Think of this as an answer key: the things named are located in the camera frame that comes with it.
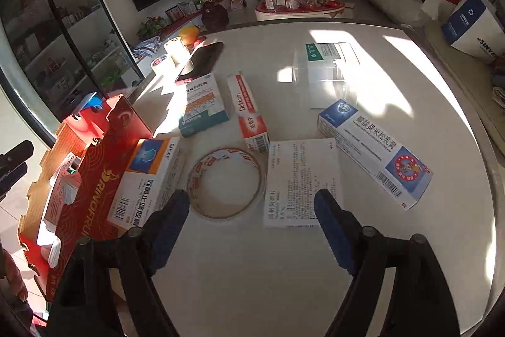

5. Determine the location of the red cardboard box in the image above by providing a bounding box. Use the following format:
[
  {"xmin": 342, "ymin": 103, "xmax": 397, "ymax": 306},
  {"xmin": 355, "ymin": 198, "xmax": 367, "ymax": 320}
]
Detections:
[{"xmin": 18, "ymin": 94, "xmax": 154, "ymax": 302}]

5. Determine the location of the olive green sofa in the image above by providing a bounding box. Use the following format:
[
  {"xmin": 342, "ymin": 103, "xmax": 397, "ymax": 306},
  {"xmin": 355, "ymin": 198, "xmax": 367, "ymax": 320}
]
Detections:
[{"xmin": 424, "ymin": 21, "xmax": 505, "ymax": 148}]

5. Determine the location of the orange yellow fruit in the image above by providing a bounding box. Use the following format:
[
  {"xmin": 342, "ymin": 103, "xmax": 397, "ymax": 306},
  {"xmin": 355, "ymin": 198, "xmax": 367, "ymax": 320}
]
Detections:
[{"xmin": 178, "ymin": 25, "xmax": 200, "ymax": 45}]

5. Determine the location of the black phone red case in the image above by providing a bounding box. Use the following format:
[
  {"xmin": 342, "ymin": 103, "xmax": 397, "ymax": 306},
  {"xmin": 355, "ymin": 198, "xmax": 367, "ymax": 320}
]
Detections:
[{"xmin": 175, "ymin": 42, "xmax": 224, "ymax": 86}]

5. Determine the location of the white paper roll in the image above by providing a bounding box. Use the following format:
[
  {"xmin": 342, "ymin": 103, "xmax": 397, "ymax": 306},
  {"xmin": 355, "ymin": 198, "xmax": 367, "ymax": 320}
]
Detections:
[{"xmin": 163, "ymin": 38, "xmax": 190, "ymax": 65}]

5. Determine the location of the white blue paper bag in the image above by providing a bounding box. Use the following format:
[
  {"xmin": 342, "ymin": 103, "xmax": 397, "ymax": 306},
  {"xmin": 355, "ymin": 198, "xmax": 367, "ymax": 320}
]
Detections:
[{"xmin": 441, "ymin": 0, "xmax": 505, "ymax": 63}]

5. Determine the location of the blue plastic stool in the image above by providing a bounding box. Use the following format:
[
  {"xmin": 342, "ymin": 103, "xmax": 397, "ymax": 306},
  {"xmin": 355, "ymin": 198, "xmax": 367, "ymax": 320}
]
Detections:
[{"xmin": 75, "ymin": 93, "xmax": 107, "ymax": 114}]

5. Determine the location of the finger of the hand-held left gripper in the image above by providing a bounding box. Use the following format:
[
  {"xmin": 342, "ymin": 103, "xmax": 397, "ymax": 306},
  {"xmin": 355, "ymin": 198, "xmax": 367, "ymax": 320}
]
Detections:
[
  {"xmin": 0, "ymin": 140, "xmax": 35, "ymax": 166},
  {"xmin": 0, "ymin": 162, "xmax": 28, "ymax": 203}
]

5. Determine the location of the long white medicine box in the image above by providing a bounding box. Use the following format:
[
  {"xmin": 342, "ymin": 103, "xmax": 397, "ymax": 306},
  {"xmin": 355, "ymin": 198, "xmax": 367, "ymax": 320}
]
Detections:
[{"xmin": 43, "ymin": 151, "xmax": 81, "ymax": 227}]

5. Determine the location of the teal white medicine box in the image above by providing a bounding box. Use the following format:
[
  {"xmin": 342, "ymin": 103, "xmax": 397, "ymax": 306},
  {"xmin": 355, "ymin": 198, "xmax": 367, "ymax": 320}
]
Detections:
[{"xmin": 177, "ymin": 73, "xmax": 230, "ymax": 137}]

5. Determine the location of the round red-topped coffee table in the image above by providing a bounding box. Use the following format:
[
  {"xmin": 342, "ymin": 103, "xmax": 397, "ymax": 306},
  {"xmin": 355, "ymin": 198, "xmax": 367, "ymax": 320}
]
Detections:
[{"xmin": 254, "ymin": 0, "xmax": 346, "ymax": 22}]

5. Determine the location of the maroon bag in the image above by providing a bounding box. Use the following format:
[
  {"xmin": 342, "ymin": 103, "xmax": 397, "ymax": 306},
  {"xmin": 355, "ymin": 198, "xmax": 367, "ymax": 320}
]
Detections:
[{"xmin": 201, "ymin": 2, "xmax": 230, "ymax": 30}]

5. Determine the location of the glass display cabinet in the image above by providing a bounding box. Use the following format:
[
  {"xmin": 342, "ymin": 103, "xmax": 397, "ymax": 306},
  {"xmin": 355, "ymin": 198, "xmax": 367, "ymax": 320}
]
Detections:
[{"xmin": 0, "ymin": 0, "xmax": 145, "ymax": 140}]

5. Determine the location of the blue striped cloth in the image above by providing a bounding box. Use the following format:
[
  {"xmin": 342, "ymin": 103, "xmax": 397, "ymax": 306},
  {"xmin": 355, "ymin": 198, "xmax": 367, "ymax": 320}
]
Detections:
[{"xmin": 132, "ymin": 37, "xmax": 162, "ymax": 59}]

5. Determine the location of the person's pink clothing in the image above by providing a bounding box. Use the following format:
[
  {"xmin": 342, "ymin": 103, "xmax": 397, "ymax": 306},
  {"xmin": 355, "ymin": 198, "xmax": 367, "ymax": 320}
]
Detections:
[{"xmin": 0, "ymin": 248, "xmax": 24, "ymax": 306}]

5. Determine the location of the blue white cream box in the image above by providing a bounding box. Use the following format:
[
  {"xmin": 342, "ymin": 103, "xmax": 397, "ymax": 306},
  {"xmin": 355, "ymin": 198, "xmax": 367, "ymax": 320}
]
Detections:
[{"xmin": 318, "ymin": 99, "xmax": 434, "ymax": 209}]

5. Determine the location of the clear tape roll red print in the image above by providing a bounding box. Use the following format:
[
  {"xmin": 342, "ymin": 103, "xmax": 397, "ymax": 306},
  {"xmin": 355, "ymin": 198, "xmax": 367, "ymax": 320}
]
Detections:
[{"xmin": 186, "ymin": 148, "xmax": 267, "ymax": 221}]

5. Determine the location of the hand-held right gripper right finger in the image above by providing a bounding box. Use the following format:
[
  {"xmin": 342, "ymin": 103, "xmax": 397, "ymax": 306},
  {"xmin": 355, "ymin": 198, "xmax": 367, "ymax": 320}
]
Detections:
[{"xmin": 313, "ymin": 189, "xmax": 461, "ymax": 337}]

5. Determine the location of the white TV stand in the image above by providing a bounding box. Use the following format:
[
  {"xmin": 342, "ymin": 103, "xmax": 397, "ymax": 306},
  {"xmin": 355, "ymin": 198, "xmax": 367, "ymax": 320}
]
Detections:
[{"xmin": 134, "ymin": 0, "xmax": 253, "ymax": 61}]

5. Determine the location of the blue folded cloth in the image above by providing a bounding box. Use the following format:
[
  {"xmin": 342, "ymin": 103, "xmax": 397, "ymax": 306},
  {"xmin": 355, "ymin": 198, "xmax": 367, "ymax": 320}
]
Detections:
[{"xmin": 489, "ymin": 61, "xmax": 505, "ymax": 105}]

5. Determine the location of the white cloth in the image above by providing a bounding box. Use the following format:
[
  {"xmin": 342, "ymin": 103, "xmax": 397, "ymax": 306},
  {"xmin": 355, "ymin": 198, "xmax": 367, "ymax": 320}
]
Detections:
[{"xmin": 420, "ymin": 0, "xmax": 448, "ymax": 20}]

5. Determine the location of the white tape roll red print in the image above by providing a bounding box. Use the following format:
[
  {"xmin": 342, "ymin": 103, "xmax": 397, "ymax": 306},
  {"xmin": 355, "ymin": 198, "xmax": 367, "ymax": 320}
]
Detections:
[{"xmin": 151, "ymin": 55, "xmax": 174, "ymax": 75}]

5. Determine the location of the clear plastic box green label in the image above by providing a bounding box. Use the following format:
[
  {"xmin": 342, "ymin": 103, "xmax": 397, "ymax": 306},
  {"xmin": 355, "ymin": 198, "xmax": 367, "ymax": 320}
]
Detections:
[{"xmin": 292, "ymin": 42, "xmax": 361, "ymax": 111}]

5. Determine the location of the orange blue medicine box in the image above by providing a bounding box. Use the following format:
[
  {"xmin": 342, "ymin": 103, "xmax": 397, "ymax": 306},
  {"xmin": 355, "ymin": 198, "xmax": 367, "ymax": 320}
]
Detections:
[{"xmin": 106, "ymin": 137, "xmax": 186, "ymax": 231}]

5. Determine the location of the red white cream box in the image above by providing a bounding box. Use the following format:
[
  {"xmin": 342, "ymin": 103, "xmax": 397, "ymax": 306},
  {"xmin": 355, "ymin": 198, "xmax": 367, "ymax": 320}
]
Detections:
[{"xmin": 228, "ymin": 73, "xmax": 270, "ymax": 154}]

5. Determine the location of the green potted plant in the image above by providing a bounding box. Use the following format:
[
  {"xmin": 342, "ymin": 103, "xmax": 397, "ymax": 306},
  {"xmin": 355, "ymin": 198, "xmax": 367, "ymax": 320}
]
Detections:
[{"xmin": 137, "ymin": 16, "xmax": 168, "ymax": 41}]

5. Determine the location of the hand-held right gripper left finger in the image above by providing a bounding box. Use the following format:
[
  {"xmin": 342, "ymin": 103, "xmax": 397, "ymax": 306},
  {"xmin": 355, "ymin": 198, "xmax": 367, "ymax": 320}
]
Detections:
[{"xmin": 46, "ymin": 189, "xmax": 191, "ymax": 337}]

